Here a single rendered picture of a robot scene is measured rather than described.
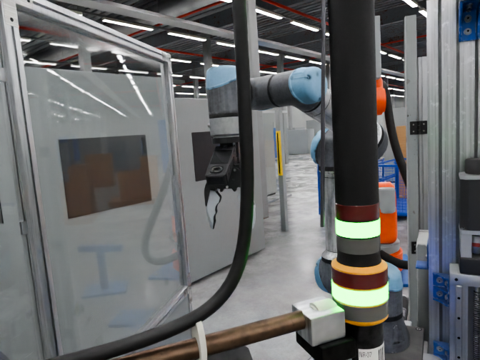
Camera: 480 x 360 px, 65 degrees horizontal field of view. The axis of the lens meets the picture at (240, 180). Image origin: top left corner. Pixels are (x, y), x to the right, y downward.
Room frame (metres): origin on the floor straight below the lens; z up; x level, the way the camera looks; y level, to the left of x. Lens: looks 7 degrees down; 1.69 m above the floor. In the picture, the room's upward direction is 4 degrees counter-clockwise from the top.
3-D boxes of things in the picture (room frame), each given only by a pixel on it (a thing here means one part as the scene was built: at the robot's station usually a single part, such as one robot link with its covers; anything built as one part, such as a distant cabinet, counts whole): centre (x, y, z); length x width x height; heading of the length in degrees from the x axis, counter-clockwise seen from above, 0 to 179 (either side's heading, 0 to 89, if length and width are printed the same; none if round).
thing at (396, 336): (1.08, -0.40, 1.09); 0.15 x 0.15 x 0.10
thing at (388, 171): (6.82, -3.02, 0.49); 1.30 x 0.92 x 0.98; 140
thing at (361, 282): (0.29, -0.09, 1.57); 0.04 x 0.04 x 0.01
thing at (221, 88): (0.87, 0.02, 1.78); 0.09 x 0.08 x 0.11; 134
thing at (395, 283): (1.08, -0.39, 1.20); 0.13 x 0.12 x 0.14; 44
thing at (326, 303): (0.28, -0.06, 1.54); 0.02 x 0.02 x 0.02; 21
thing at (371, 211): (0.29, -0.09, 1.62); 0.03 x 0.03 x 0.01
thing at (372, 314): (0.29, -0.09, 1.54); 0.04 x 0.04 x 0.01
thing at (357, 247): (0.29, -0.09, 1.60); 0.03 x 0.03 x 0.01
